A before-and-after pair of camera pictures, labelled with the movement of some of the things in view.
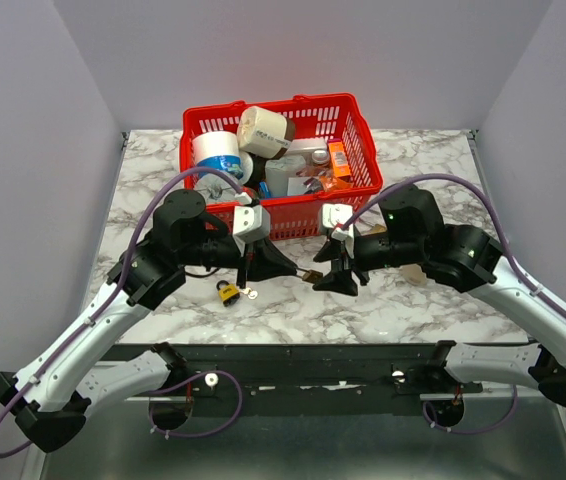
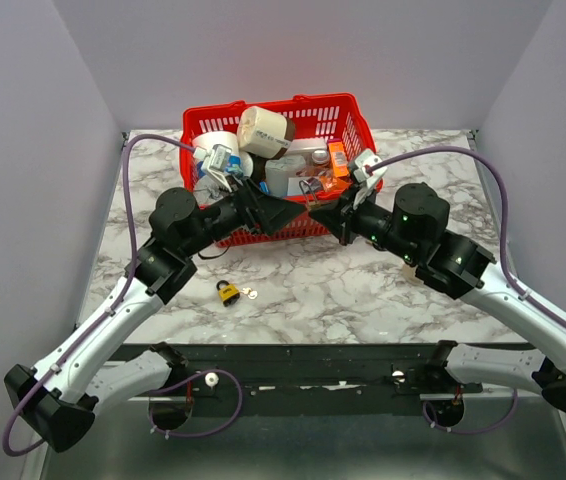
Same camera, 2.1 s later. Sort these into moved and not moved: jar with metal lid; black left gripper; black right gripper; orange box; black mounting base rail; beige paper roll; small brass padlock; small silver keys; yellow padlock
Moved: black left gripper; small brass padlock; black right gripper
Not moved: orange box; small silver keys; beige paper roll; black mounting base rail; jar with metal lid; yellow padlock
